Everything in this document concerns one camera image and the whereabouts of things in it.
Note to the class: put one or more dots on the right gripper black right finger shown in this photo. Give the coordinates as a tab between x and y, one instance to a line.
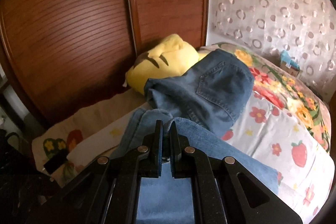
224	191

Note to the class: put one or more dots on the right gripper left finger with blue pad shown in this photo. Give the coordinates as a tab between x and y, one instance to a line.
107	190

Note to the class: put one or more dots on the light blue denim jeans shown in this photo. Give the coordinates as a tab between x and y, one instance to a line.
169	199

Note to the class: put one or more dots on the white strawberry print sheet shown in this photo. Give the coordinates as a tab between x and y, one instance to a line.
270	135

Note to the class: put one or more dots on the floral bed blanket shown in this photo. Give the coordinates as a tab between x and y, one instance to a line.
284	91

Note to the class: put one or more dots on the folded dark blue jeans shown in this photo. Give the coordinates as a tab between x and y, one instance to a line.
212	93

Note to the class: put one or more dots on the blue item in cardboard box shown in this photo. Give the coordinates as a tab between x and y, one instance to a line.
288	64

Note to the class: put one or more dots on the brown wooden wardrobe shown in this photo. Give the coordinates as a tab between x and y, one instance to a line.
61	55

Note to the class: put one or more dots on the circle patterned wall curtain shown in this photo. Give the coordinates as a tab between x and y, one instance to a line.
305	29

